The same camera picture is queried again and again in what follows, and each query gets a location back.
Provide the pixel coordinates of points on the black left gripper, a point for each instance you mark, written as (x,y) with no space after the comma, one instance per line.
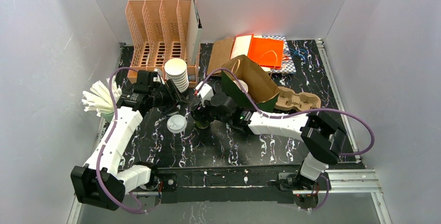
(168,94)

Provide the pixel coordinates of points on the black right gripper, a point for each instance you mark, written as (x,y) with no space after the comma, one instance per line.
(199,111)

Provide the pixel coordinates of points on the green paper bag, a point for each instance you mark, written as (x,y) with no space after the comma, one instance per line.
(261,87)

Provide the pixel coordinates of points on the green paper cup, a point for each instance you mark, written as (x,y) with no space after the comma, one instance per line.
(202,124)

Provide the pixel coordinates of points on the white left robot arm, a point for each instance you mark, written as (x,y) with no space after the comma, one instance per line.
(99,182)

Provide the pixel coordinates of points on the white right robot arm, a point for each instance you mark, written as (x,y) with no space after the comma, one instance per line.
(323,136)

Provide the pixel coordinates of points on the white cup lid stack front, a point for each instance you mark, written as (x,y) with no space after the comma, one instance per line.
(176,124)

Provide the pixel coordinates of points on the stack of white paper cups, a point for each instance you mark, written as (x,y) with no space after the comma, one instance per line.
(176,71)

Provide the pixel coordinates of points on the brown kraft paper bag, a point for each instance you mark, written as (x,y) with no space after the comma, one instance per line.
(220,54)

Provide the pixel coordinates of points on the peach plastic file organizer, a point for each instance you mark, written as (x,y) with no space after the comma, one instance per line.
(162,30)

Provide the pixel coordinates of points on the bundle of white wrapped straws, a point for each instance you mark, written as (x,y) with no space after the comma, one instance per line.
(98,99)

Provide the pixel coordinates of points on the stack of pulp cup carriers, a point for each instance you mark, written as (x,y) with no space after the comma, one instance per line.
(288,100)

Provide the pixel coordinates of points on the orange paper bag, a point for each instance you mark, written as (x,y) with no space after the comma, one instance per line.
(267,52)

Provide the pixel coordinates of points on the checkered blue white bag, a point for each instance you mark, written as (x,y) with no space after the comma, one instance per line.
(287,64)

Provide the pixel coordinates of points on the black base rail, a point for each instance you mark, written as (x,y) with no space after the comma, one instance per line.
(235,184)

